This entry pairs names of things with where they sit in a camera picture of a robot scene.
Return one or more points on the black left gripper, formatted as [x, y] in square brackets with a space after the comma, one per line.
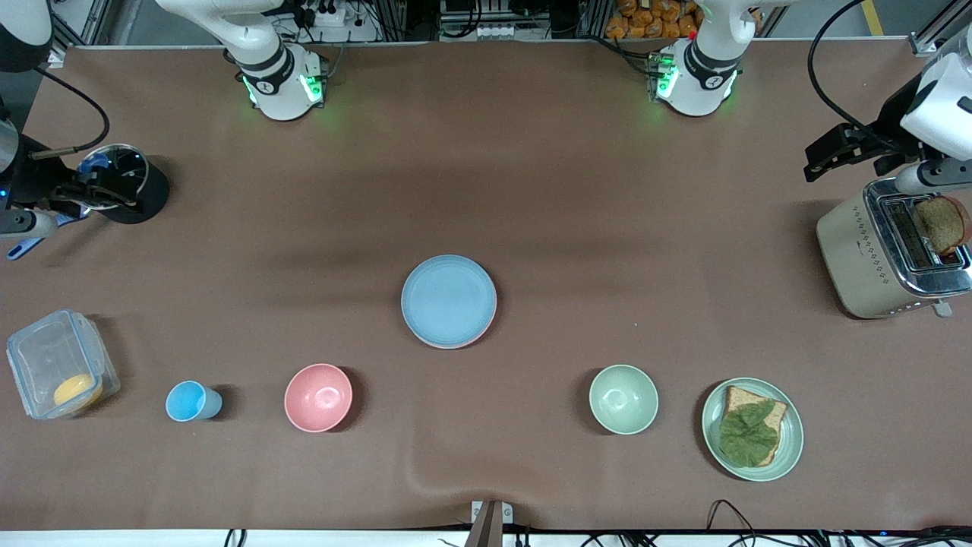
[890, 126]

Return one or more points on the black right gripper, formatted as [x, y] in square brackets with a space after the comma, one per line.
[32, 184]

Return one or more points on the blue plate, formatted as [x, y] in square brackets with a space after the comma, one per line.
[448, 300]

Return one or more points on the pink plate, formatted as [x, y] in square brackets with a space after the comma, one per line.
[483, 336]

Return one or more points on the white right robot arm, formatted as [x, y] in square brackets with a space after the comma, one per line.
[266, 45]

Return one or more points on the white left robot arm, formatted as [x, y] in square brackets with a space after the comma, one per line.
[706, 68]

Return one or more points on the black round pot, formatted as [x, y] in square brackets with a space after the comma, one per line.
[153, 190]

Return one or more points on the beige chrome toaster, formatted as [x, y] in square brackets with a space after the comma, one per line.
[858, 258]

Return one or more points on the dark toasted bread slice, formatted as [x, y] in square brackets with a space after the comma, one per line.
[942, 224]

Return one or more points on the clear plastic container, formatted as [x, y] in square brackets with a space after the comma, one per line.
[38, 357]

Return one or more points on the orange round food piece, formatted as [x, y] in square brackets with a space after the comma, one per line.
[77, 390]

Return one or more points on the blue cup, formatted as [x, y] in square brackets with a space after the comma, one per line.
[190, 401]

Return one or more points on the bag of orange snacks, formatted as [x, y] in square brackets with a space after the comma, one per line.
[653, 19]

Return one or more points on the brown bread slice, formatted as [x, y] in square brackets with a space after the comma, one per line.
[740, 398]

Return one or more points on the white power strip with plugs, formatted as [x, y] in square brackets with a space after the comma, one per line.
[328, 15]

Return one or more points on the green plate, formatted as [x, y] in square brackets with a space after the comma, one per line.
[792, 434]

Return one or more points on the pink bowl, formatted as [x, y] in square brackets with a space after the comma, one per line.
[318, 397]

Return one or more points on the green lettuce leaf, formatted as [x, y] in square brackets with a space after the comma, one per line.
[748, 437]

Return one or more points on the brown tablecloth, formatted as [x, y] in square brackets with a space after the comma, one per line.
[531, 190]

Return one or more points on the green bowl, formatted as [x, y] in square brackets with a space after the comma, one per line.
[623, 399]

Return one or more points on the white slim power strip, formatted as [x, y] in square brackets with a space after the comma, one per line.
[500, 32]

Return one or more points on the aluminium frame rail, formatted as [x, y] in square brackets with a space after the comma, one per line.
[928, 39]

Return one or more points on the metal table bracket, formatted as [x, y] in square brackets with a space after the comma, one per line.
[490, 524]

